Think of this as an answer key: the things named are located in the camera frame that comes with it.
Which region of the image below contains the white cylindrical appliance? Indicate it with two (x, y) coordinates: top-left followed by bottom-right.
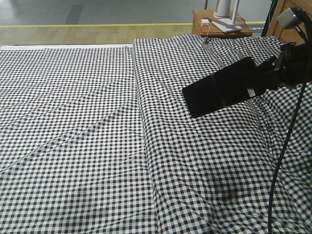
(214, 0), (231, 19)

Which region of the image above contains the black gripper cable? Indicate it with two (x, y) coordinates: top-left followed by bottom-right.
(267, 9), (308, 234)

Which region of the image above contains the wooden bedside table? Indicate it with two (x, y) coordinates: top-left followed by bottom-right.
(192, 9), (253, 38)

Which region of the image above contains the checkered bed sheet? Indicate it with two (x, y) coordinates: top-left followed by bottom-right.
(0, 46), (158, 234)

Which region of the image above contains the checkered duvet cover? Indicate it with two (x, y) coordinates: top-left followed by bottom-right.
(133, 34), (300, 234)

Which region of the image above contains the wooden headboard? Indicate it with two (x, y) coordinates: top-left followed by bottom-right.
(266, 0), (312, 54)

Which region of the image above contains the black foldable smartphone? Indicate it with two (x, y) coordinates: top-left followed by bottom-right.
(182, 57), (266, 118)

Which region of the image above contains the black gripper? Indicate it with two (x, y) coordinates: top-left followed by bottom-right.
(248, 42), (312, 94)

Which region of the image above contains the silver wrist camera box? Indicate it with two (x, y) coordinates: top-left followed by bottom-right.
(277, 7), (302, 29)

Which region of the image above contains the white desk lamp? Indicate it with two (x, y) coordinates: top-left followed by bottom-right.
(212, 0), (242, 33)

